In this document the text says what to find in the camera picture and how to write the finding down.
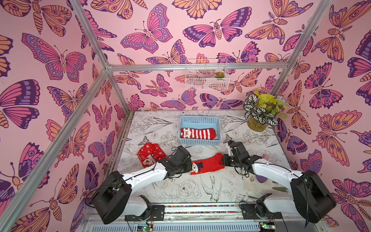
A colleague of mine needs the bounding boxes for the plain red sock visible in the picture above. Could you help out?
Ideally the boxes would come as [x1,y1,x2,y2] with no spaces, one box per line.
[190,153,225,175]

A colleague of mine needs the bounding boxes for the red patterned christmas sock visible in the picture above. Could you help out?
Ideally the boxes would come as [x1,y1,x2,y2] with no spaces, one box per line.
[137,142,166,168]

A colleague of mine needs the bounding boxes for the red white striped sock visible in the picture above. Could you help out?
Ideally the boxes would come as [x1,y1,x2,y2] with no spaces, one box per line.
[180,128,217,140]

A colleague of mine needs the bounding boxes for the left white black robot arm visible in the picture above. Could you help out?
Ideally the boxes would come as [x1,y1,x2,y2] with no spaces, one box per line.
[91,146,192,224]

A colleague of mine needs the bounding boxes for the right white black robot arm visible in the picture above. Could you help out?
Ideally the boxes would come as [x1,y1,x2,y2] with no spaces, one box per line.
[222,140,337,223]

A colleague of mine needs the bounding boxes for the light blue plastic basket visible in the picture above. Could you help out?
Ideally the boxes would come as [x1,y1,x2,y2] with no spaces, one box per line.
[178,116,222,146]

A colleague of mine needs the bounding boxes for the potted plant in glass vase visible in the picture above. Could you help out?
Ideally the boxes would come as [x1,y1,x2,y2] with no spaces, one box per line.
[243,89,289,132]

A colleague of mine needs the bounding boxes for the small green succulent plant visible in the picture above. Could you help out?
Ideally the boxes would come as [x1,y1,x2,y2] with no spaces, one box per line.
[214,72,225,79]

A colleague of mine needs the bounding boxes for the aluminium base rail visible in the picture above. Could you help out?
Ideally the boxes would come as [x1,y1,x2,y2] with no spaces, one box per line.
[78,203,330,232]

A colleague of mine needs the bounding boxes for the white wire wall basket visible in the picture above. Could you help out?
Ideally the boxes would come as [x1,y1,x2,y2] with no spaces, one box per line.
[184,59,230,91]

